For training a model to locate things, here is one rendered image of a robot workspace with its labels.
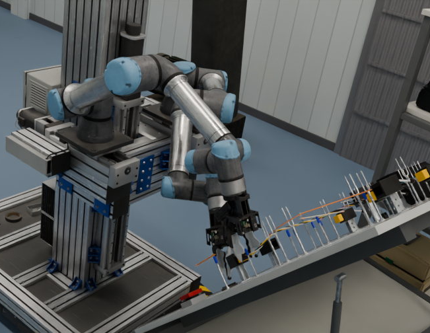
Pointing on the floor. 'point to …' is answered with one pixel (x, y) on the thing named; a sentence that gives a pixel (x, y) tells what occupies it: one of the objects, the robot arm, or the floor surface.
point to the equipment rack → (407, 109)
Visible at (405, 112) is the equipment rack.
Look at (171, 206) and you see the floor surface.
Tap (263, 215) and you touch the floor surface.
